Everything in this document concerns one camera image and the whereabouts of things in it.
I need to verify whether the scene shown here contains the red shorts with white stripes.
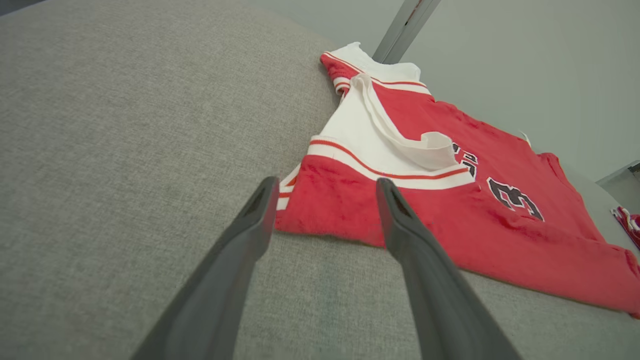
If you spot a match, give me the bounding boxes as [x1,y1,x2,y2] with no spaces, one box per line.
[611,206,640,251]

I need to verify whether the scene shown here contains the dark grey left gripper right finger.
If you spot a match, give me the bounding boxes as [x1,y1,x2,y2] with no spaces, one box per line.
[376,178,523,360]

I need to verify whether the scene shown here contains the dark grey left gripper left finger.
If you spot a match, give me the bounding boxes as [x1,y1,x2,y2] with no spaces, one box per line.
[131,176,281,360]

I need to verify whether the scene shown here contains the grey partition post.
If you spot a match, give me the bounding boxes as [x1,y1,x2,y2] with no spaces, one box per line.
[372,0,442,65]

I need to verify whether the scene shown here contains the red Bulls basketball jersey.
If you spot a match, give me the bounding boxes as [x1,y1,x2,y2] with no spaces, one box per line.
[274,42,640,319]

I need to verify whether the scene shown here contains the grey fabric sofa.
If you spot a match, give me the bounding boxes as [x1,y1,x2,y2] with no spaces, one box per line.
[0,0,640,360]

